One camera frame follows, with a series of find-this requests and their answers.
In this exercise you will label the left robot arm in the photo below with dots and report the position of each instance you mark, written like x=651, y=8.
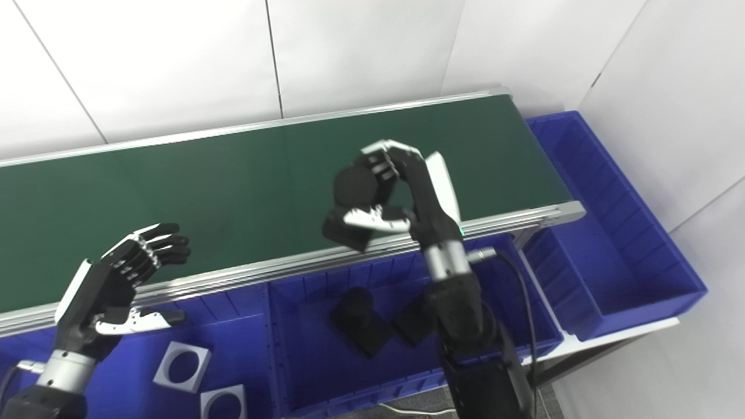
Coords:
x=52, y=384

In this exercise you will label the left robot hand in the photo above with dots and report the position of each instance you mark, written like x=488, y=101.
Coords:
x=105, y=291

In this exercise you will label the green conveyor belt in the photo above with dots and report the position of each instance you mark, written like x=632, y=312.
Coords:
x=233, y=192

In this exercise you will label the black cylinder block part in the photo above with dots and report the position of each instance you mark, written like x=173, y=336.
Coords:
x=355, y=189
x=413, y=323
x=364, y=326

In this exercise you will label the empty blue bin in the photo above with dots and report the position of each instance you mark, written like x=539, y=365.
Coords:
x=611, y=262

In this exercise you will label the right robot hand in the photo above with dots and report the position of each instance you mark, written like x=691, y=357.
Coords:
x=433, y=203

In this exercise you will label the blue bin with black parts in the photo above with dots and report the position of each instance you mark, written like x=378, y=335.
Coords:
x=314, y=349

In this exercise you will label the blue bin with white parts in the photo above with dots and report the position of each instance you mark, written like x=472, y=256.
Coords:
x=116, y=372

